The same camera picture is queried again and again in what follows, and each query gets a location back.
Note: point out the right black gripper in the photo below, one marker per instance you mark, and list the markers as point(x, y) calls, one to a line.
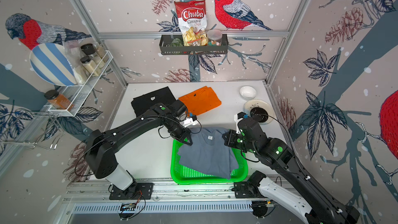
point(229, 142)

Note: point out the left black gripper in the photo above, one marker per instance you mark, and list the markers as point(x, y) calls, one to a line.
point(184, 135)

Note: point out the grey t-shirt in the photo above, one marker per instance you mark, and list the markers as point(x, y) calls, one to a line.
point(208, 154)

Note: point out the orange t-shirt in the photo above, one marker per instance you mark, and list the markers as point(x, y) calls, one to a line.
point(201, 101)

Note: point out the black t-shirt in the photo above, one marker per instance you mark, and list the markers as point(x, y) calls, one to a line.
point(144, 102)

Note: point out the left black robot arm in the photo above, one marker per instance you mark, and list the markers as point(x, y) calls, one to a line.
point(101, 147)

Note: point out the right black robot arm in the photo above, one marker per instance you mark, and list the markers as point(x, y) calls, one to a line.
point(312, 204)

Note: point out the white plate with dark centre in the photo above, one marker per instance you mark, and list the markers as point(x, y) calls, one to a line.
point(260, 111)

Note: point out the small white bowl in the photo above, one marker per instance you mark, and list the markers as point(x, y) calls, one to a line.
point(248, 92)

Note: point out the green item in shelf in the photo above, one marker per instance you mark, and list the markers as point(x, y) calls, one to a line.
point(177, 42)

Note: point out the clear lidded candy jar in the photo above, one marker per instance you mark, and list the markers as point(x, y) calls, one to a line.
point(214, 37)

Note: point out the beige spice jar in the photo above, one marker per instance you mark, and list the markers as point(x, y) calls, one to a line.
point(90, 66)

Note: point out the red Chuba chips bag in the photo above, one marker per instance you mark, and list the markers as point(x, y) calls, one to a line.
point(192, 21)

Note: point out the black lid spice jar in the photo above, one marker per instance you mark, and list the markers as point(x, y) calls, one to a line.
point(89, 50)

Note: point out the orange spice jar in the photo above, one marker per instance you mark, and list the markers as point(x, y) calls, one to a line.
point(58, 100)

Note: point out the clear plastic bag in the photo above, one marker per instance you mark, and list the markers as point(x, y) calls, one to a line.
point(74, 53)

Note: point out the blue striped plate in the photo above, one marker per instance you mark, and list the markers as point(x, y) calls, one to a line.
point(49, 62)

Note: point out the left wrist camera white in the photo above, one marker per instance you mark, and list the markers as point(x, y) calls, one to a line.
point(191, 120)

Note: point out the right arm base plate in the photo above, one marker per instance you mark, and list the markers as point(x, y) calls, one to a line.
point(248, 190)

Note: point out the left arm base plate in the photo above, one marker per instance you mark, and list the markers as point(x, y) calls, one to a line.
point(134, 192)

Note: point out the black wall shelf basket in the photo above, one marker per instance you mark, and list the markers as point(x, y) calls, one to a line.
point(167, 49)

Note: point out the chrome wire hook rack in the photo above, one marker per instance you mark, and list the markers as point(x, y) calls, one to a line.
point(31, 130)

